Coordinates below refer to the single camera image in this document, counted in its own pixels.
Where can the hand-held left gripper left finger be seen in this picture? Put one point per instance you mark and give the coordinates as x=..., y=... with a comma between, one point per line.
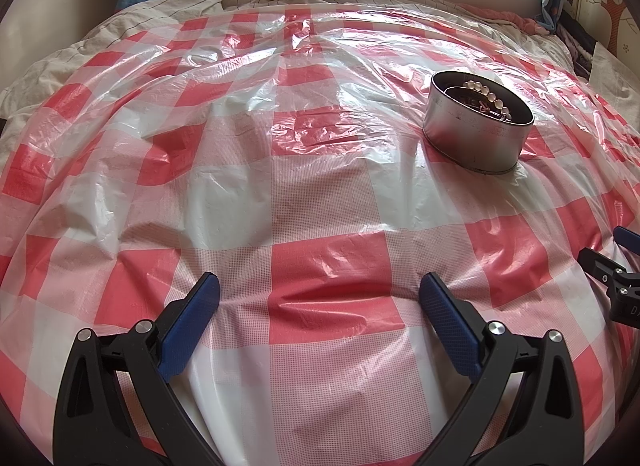
x=192, y=321

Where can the red white checked plastic sheet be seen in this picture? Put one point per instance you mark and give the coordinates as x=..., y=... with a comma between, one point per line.
x=320, y=196

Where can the round metal tin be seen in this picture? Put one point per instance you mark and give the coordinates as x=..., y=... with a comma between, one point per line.
x=465, y=140

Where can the pile of mixed bangles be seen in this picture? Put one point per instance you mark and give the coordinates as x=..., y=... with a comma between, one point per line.
x=465, y=98

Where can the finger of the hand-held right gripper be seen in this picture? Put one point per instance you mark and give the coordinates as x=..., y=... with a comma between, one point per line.
x=602, y=266
x=627, y=237

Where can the white lined quilt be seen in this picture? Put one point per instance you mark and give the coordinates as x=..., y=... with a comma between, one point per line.
x=150, y=10

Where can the pink blanket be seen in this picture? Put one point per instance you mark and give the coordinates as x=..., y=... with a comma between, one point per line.
x=520, y=23

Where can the dark clothing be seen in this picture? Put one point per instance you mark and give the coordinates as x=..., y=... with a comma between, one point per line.
x=575, y=45

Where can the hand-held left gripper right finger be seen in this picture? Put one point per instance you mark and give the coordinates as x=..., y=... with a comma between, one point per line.
x=450, y=326

